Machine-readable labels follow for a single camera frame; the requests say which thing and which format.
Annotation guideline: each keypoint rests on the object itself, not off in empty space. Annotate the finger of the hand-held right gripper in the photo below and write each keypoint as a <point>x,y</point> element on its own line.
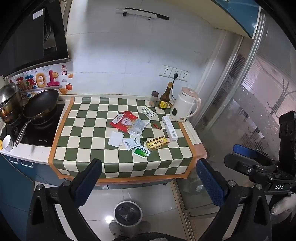
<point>245,150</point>
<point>242,165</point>

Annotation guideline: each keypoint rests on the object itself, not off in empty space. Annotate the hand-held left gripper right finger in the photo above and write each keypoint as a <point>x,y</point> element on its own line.
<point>210,183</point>

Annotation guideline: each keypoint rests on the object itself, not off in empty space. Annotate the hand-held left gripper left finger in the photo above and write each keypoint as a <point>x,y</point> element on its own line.
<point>89,183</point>

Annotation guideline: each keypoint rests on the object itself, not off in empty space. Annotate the white round trash bin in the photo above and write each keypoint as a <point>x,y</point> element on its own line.
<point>128,213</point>

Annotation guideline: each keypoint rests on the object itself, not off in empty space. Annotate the red and white sugar bag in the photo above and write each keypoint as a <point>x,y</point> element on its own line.
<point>122,122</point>

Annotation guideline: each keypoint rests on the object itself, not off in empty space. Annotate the red chili pepper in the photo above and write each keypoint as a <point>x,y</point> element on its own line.
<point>157,126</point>

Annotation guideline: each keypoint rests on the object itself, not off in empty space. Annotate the person's right hand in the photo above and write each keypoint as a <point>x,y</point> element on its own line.
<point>284,205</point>

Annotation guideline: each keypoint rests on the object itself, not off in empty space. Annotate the green and white checkered mat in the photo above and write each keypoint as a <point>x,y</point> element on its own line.
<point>92,143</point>

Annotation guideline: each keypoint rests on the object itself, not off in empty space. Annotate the white paper sachet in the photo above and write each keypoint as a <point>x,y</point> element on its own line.
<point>115,139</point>

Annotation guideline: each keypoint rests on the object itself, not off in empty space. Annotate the grey fuzzy slipper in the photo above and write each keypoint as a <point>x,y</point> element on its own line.
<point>113,228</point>

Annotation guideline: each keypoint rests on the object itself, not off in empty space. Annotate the white sachet packet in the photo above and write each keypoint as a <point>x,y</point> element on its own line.
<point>130,143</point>

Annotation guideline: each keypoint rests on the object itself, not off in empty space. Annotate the glass sliding door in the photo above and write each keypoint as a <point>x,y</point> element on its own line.
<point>254,92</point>

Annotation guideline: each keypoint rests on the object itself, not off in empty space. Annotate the green and white packet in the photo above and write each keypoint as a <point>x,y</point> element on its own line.
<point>141,151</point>

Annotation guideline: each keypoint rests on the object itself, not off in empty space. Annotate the yellow and brown box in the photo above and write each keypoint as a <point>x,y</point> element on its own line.
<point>157,143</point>

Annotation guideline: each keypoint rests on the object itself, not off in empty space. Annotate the black induction cooktop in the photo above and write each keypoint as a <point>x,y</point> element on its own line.
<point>41,136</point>

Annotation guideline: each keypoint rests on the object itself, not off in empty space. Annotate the long white box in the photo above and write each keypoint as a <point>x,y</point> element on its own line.
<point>170,128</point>

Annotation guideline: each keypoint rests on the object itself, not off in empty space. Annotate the blue base cabinet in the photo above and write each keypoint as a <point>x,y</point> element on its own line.
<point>16,185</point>

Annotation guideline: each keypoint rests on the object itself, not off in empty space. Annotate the white and pink electric kettle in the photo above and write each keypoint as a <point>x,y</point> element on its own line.
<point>185,106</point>

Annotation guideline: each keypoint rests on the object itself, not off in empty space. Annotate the clear plastic bag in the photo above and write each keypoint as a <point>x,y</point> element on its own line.
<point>139,126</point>

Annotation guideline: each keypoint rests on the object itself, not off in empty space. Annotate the white cup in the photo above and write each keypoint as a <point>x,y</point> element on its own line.
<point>8,142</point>

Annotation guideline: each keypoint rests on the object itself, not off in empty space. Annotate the black frying pan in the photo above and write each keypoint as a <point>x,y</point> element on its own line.
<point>41,104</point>

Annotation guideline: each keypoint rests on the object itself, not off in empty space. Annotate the white medicine box green print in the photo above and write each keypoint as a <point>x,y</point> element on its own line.
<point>148,112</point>

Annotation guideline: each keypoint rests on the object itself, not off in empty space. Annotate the brown sauce bottle yellow label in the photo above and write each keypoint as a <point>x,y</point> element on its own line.
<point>164,99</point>

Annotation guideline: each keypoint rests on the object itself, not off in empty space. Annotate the clear spice jar brown lid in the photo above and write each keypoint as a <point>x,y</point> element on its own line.
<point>154,99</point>

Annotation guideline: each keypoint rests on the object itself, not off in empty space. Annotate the black power plug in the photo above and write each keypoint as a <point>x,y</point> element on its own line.
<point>175,75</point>

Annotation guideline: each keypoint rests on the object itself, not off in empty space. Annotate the stainless steel pot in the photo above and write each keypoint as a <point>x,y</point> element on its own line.
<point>9,95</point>

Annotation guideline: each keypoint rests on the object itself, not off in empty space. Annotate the black range hood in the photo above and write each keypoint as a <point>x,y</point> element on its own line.
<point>23,46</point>

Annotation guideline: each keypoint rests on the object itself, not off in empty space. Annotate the white wall outlet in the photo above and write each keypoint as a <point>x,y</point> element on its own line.
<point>185,75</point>
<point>178,72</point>
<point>165,71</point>

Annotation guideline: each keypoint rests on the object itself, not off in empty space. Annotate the colourful wall stickers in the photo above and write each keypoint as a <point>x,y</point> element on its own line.
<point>44,80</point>

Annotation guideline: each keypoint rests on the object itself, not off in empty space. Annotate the white and black wall rack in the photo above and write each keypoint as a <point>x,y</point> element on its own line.
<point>138,13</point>

